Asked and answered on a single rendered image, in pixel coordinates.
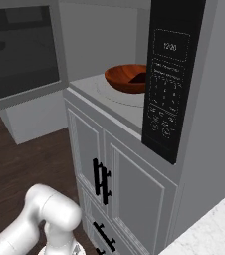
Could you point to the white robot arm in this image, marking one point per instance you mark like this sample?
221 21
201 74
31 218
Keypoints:
53 212

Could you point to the grey cupboard door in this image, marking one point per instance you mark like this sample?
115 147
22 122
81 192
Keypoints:
84 146
141 196

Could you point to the brown wooden bowl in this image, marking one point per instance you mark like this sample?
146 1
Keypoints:
121 79

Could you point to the black and grey microwave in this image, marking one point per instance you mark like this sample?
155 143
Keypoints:
171 99

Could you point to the grey microwave door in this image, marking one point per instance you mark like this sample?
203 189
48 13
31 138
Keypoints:
21 50

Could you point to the grey drawer front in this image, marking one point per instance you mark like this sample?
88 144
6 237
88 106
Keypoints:
94 215

